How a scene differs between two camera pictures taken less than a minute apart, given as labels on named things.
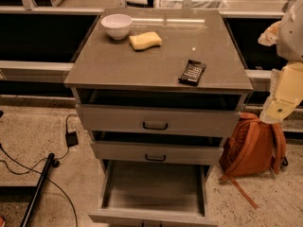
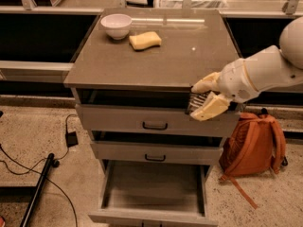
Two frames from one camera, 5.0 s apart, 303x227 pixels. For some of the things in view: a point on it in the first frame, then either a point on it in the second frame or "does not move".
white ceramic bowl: (116, 25) does not move
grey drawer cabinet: (159, 90) does not move
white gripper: (292, 37) -> (234, 80)
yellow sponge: (146, 40) does not move
